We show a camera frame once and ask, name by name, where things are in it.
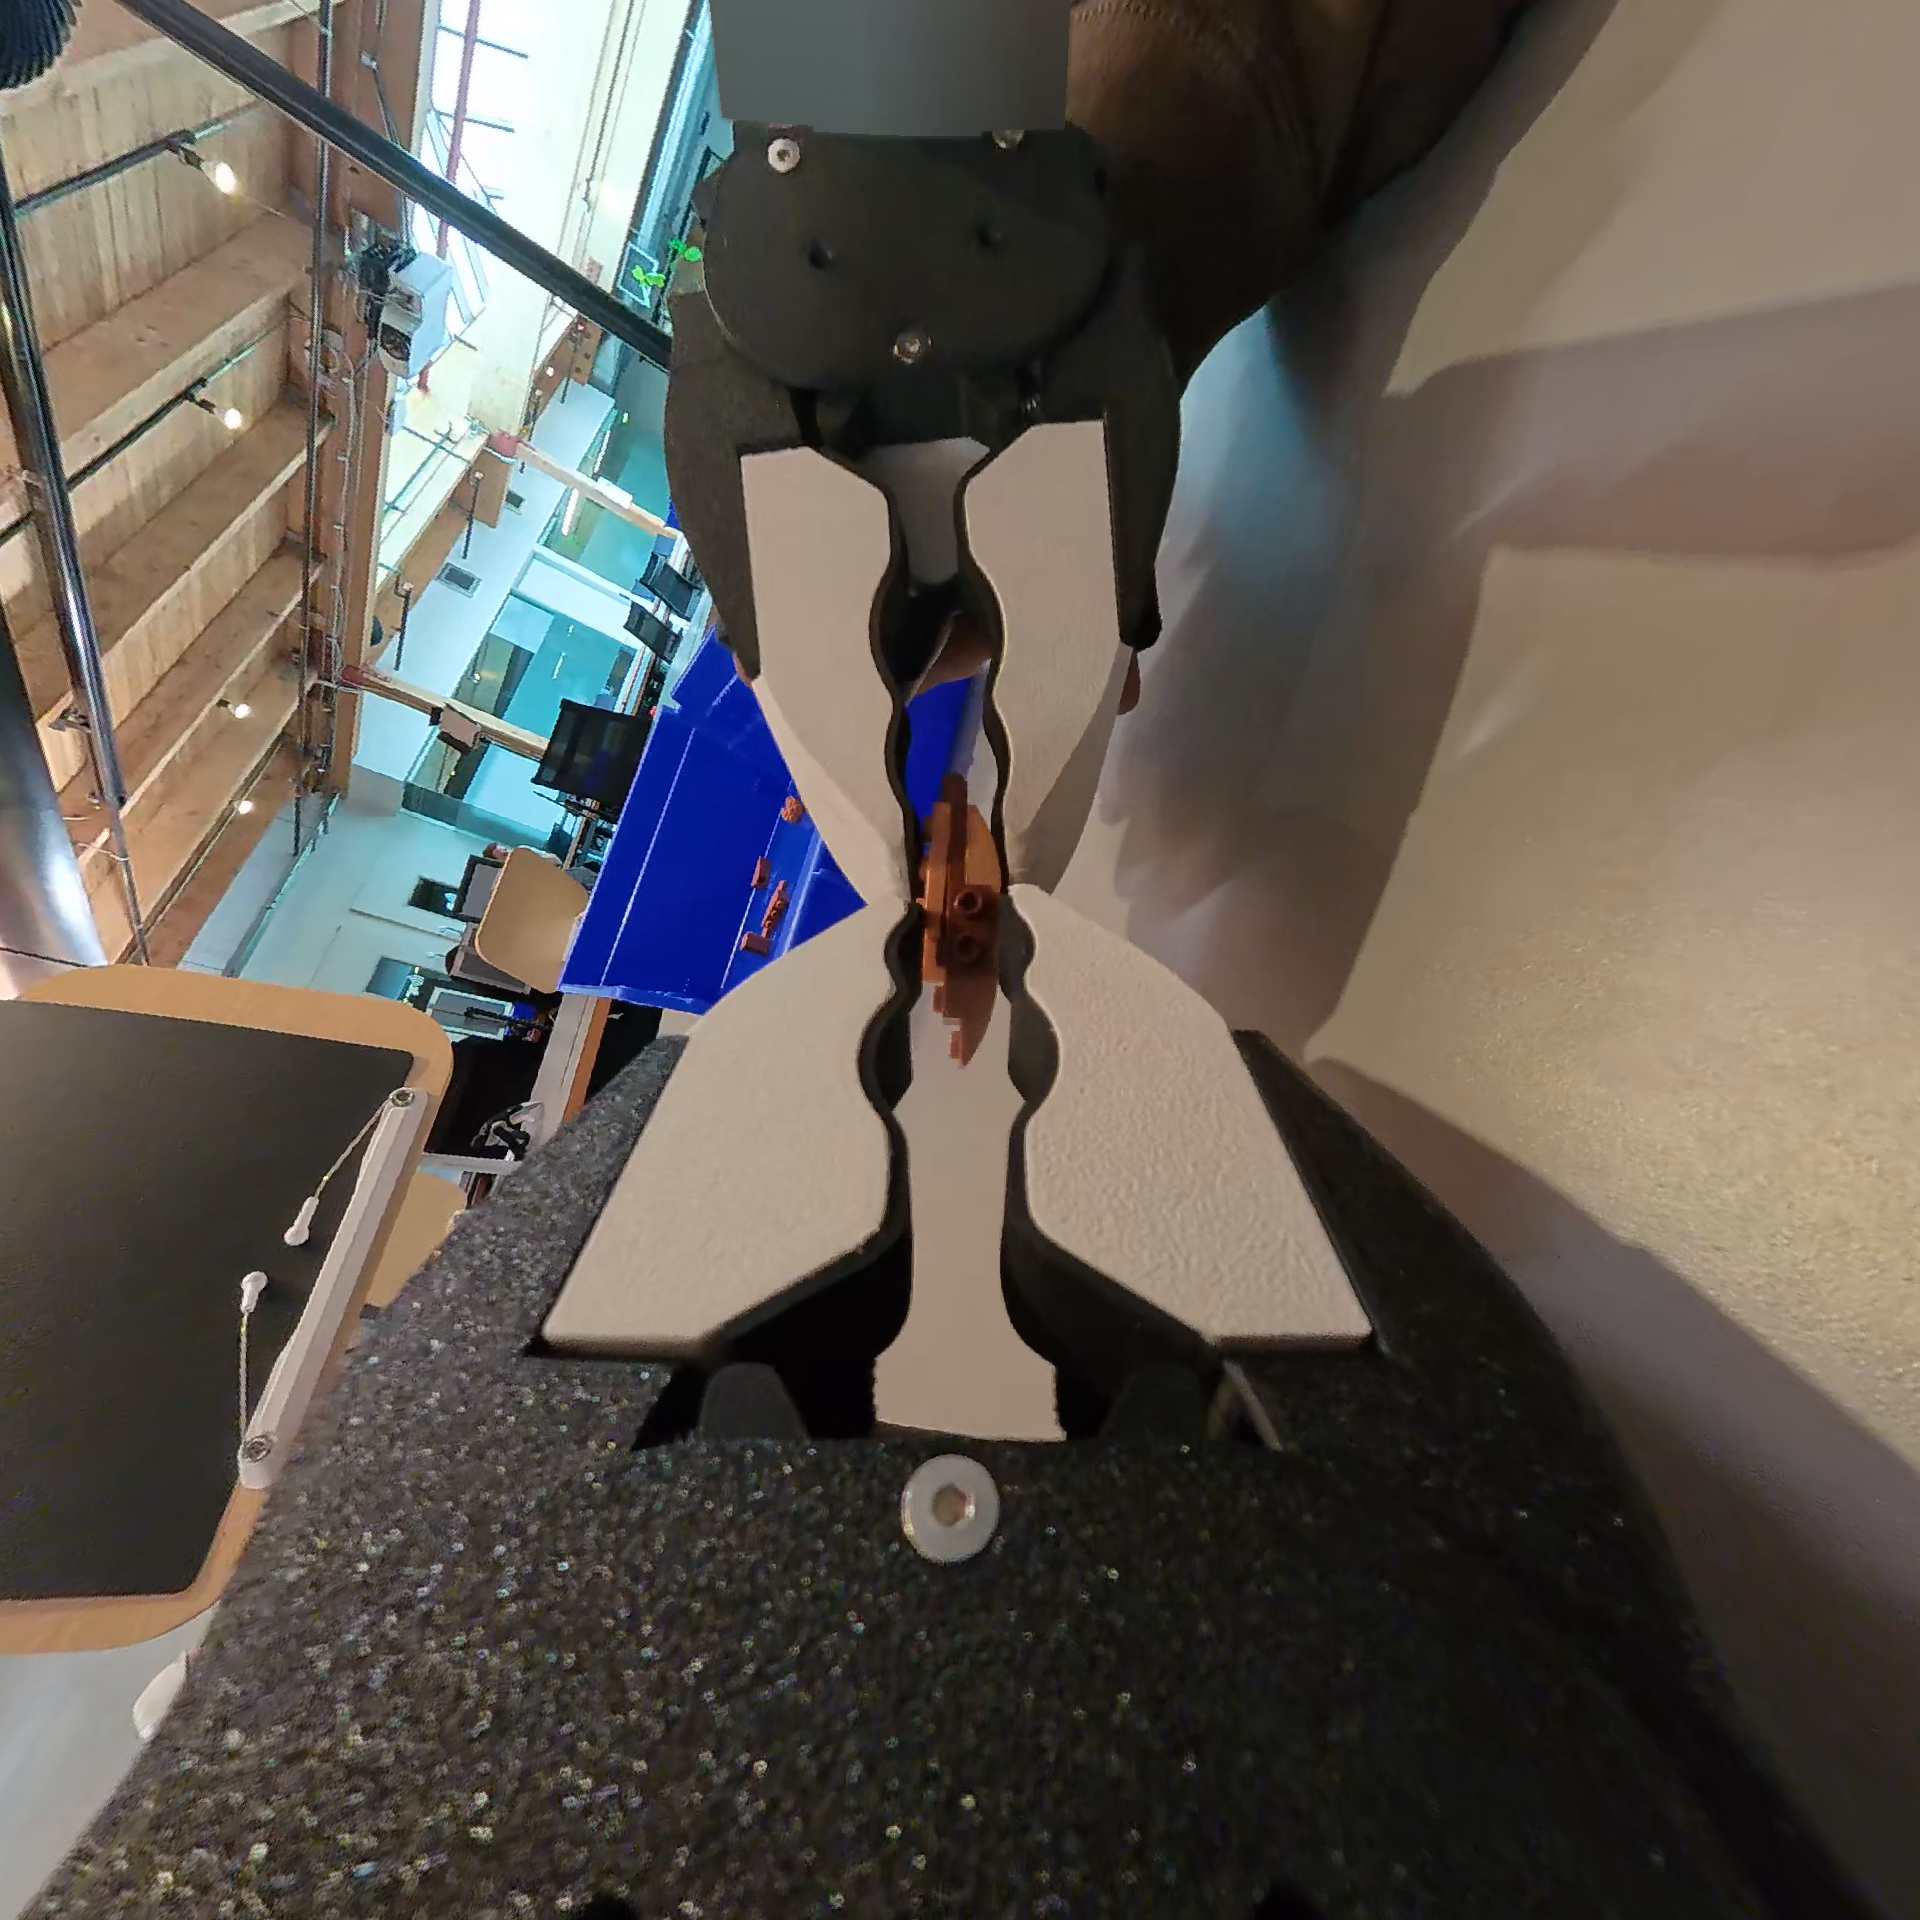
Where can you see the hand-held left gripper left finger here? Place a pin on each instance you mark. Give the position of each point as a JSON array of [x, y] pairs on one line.
[[751, 1156]]

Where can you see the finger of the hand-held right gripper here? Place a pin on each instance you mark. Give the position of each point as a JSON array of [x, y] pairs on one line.
[[810, 600], [1058, 600]]

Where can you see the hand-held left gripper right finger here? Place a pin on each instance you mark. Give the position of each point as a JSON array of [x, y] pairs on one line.
[[1185, 1172]]

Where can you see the brown toy brick model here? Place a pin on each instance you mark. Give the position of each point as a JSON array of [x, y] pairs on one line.
[[960, 915]]

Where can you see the person's right forearm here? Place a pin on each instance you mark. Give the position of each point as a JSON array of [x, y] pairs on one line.
[[1275, 136]]

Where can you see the black computer monitor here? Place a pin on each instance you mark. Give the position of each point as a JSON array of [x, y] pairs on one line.
[[592, 758]]

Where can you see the blue plastic tray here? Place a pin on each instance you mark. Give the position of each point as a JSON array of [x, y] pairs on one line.
[[704, 855]]

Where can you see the wooden chair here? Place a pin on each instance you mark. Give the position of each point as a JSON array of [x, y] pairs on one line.
[[523, 915]]

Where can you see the white bar on table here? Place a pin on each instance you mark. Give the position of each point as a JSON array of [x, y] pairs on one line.
[[338, 1277]]

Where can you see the white ceiling device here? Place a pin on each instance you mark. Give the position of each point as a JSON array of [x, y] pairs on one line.
[[407, 307]]

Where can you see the black ceiling beam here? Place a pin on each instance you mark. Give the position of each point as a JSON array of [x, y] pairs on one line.
[[405, 181]]

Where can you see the black table with wooden edge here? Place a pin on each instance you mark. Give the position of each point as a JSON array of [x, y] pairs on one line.
[[135, 1277]]

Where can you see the metal pipe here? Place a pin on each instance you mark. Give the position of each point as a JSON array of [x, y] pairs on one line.
[[66, 571]]

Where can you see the grey round duct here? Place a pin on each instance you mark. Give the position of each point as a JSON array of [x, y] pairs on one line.
[[37, 809]]

